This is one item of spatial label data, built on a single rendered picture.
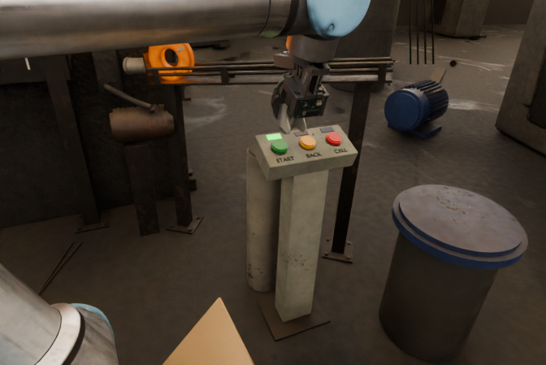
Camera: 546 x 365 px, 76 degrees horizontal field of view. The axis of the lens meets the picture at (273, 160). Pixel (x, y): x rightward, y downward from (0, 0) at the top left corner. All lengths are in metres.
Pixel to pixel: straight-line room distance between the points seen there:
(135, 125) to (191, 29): 0.99
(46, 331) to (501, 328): 1.25
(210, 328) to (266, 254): 0.44
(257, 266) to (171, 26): 0.97
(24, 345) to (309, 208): 0.63
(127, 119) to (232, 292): 0.70
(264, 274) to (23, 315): 0.77
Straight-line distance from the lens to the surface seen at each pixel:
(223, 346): 0.75
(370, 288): 1.36
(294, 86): 0.67
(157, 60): 1.30
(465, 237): 0.96
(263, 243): 1.13
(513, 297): 1.56
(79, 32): 0.32
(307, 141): 0.86
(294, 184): 0.86
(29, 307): 0.64
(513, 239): 1.02
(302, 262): 1.04
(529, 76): 2.86
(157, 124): 1.32
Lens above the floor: 0.96
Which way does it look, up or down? 27 degrees down
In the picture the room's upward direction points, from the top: 2 degrees clockwise
